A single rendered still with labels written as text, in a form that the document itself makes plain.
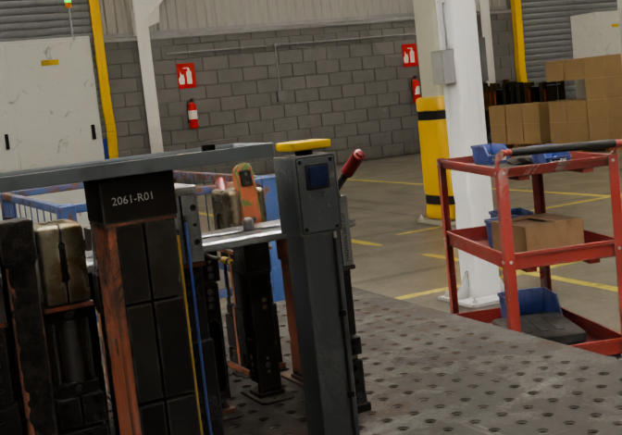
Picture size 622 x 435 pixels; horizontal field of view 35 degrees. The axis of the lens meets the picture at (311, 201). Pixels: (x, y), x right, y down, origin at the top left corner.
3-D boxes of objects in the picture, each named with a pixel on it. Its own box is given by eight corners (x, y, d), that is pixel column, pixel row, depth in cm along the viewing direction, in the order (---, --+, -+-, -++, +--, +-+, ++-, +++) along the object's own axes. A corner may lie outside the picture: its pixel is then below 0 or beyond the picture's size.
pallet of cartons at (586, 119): (651, 144, 1443) (644, 51, 1428) (610, 152, 1405) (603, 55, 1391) (590, 145, 1548) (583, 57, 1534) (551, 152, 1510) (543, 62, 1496)
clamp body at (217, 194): (264, 356, 207) (244, 183, 204) (295, 371, 194) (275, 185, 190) (217, 367, 203) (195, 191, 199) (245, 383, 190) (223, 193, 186)
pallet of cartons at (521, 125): (580, 145, 1565) (577, 98, 1557) (541, 152, 1527) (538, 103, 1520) (529, 146, 1670) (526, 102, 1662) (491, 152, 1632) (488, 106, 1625)
